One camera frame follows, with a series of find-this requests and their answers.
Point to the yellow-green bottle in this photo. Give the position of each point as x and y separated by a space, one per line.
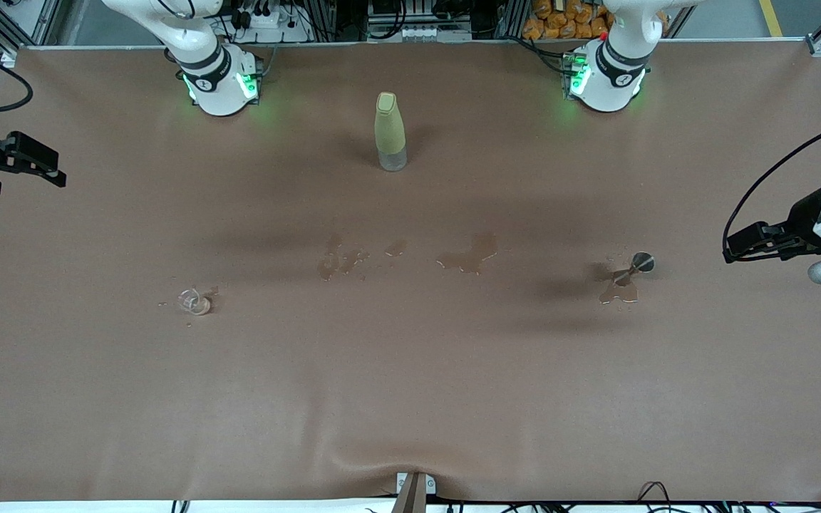
390 132

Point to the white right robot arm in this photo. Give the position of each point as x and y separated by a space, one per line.
218 85

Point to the brown table cloth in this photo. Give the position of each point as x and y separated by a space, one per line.
410 392

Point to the steel double jigger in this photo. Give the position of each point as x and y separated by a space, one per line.
642 263

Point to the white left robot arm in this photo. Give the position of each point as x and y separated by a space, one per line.
606 85

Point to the white power strip with plugs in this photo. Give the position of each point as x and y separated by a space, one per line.
289 32

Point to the metal table edge bracket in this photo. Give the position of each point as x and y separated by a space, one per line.
410 491

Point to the clear glass beaker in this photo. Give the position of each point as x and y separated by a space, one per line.
195 303

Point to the spilled liquid puddle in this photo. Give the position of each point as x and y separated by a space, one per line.
328 265
396 248
624 293
478 249

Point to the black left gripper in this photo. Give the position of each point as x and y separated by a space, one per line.
802 216

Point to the orange snack packets pile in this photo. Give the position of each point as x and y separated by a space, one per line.
560 21

